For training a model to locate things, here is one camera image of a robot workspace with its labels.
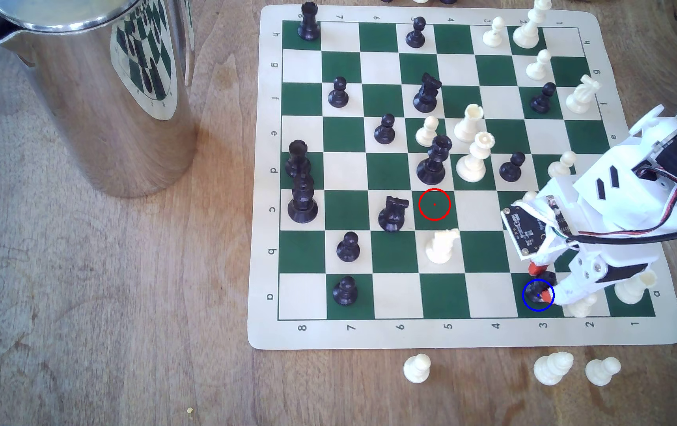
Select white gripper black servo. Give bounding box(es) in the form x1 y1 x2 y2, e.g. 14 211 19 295
528 245 659 306

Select black pawn chess piece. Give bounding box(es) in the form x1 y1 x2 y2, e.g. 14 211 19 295
530 82 557 114
336 232 361 263
499 152 526 182
405 17 427 49
374 114 396 146
328 77 350 108
524 271 557 306
333 276 358 306

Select white rook chess piece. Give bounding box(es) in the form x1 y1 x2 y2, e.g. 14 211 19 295
454 104 485 143
614 269 658 305

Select white bishop chess piece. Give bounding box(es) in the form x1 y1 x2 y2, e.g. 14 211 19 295
533 351 574 387

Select white knight chess piece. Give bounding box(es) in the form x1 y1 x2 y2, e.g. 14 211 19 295
425 228 461 265
565 75 602 115

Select white queen chess piece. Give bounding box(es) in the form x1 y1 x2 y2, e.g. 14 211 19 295
455 132 496 183

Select black bishop chess piece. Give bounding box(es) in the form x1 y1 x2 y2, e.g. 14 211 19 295
416 135 453 185

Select black knight chess piece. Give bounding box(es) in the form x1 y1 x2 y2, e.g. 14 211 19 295
413 72 442 114
378 196 410 233

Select white king chess piece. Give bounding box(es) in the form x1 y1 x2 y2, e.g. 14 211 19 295
512 0 552 50

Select black queen chess piece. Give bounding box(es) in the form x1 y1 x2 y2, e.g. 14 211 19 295
287 172 319 224

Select black rook chess piece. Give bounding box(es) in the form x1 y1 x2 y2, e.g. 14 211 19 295
298 2 321 41

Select green and cream chessboard mat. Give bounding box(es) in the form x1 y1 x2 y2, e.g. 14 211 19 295
247 5 677 351

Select polished steel pitcher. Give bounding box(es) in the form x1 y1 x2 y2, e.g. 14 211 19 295
0 0 198 199

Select black gripper camera board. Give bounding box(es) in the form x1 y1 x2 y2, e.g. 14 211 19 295
500 198 573 262

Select black camera cable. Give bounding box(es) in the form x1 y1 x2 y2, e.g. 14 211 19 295
560 224 677 246

